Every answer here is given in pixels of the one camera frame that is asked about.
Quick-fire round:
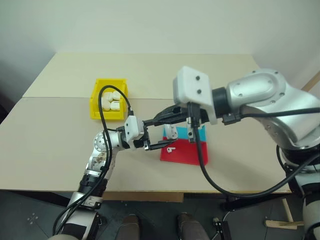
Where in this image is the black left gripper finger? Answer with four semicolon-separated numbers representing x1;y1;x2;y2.
142;119;168;128
149;139;178;152

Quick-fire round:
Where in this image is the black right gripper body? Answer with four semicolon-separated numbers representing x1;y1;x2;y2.
179;103;210;144

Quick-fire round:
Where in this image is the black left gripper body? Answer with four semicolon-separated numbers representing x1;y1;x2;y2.
133;119;153;152

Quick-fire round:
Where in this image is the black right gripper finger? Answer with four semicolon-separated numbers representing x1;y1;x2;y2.
150;114;188;127
155;105;183;120

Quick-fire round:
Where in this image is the white earbud case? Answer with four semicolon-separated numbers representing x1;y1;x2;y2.
165;123;179;140

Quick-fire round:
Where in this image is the yellow plastic bin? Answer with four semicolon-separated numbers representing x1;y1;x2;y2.
89;78;131;122

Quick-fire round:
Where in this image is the red plastic tray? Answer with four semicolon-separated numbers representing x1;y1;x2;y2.
159;138;210;167

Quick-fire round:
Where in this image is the black table leg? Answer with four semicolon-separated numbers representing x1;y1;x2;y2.
219;194;294;213

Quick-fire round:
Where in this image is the leaning wooden plank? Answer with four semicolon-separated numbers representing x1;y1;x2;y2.
300;71;320;92

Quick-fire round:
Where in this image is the wooden floor stand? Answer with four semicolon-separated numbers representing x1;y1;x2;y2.
264;196;305;229

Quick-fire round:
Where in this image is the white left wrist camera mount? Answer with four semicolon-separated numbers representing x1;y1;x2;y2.
123;115;146;151

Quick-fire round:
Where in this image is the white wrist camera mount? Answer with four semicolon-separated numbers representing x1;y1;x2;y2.
123;115;146;151
171;65;219;126

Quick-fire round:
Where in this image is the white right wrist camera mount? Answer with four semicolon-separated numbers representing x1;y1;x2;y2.
171;65;219;126

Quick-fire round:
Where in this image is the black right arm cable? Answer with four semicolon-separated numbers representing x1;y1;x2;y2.
187;101;320;200

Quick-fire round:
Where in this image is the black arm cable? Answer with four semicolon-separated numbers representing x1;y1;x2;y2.
52;85;135;237
187;101;320;200

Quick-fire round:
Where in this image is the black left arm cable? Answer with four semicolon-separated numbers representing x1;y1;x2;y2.
52;85;135;237

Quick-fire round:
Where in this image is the black floor bracket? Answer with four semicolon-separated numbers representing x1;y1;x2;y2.
211;216;231;240

